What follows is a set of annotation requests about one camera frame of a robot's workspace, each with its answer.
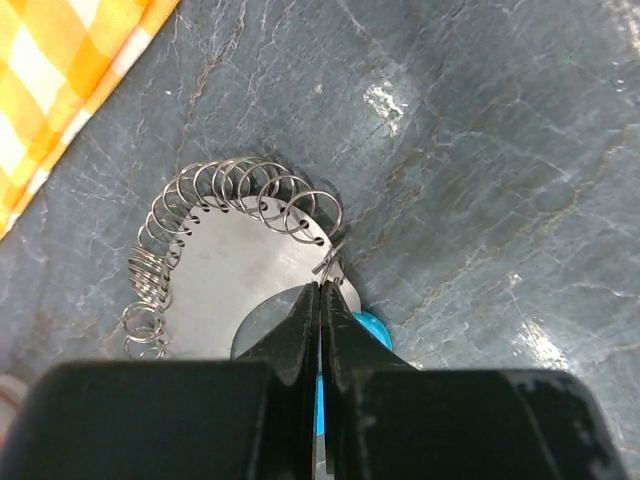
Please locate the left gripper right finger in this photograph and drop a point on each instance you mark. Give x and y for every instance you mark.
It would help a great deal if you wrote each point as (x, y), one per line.
(385, 419)

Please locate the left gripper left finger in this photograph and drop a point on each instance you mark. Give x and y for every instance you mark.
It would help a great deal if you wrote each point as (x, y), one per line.
(160, 420)

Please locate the red white patterned bowl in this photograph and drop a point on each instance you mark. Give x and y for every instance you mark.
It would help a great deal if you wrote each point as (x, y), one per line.
(12, 393)

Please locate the orange white checkered cloth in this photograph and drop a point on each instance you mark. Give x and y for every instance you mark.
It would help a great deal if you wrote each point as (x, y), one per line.
(60, 60)

